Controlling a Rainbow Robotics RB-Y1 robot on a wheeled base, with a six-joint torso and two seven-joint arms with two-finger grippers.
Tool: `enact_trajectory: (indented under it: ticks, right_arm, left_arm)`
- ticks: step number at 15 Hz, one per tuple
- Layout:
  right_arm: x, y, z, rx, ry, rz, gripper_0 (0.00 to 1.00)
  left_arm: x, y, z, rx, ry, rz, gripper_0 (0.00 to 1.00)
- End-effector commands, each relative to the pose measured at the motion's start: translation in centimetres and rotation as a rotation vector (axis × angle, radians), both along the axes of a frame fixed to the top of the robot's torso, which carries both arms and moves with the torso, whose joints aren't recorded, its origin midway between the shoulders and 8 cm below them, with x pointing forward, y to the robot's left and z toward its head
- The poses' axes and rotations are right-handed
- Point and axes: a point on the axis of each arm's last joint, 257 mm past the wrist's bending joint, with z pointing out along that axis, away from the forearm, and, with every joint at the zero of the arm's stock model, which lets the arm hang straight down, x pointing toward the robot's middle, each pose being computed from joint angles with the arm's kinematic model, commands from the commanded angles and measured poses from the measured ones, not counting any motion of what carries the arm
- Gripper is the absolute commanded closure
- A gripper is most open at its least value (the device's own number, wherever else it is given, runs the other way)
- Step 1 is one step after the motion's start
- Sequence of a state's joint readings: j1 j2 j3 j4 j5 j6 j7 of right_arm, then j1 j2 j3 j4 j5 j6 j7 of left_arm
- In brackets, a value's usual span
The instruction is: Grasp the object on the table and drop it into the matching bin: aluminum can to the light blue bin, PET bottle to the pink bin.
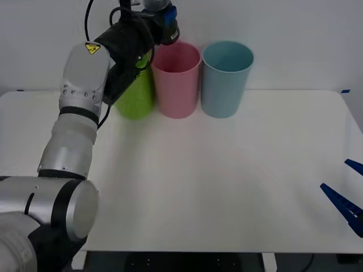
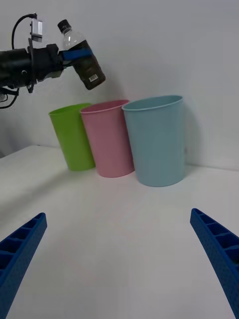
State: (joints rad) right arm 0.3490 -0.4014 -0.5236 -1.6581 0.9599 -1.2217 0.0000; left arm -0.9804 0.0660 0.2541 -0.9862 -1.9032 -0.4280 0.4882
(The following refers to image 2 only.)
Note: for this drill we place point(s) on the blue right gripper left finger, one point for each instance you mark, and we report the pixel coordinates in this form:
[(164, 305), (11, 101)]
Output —
[(17, 256)]

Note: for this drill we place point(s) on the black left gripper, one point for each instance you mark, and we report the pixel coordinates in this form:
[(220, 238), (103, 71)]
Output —
[(46, 62)]

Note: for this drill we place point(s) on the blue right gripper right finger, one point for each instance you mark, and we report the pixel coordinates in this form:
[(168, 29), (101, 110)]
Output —
[(219, 251)]

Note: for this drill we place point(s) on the plastic bottle with dark drink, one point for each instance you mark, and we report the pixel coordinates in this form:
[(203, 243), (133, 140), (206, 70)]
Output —
[(88, 68)]

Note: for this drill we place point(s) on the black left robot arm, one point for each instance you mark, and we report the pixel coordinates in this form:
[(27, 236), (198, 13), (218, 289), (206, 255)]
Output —
[(12, 63)]

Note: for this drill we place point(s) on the green plastic waste bin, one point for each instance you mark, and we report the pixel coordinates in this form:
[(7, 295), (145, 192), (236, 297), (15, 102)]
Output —
[(71, 139)]

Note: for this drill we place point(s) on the pink plastic waste bin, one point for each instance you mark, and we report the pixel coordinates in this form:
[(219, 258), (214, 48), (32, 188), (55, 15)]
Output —
[(109, 142)]

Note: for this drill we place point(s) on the pale blue plastic waste bin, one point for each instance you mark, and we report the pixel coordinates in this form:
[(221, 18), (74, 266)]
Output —
[(156, 144)]

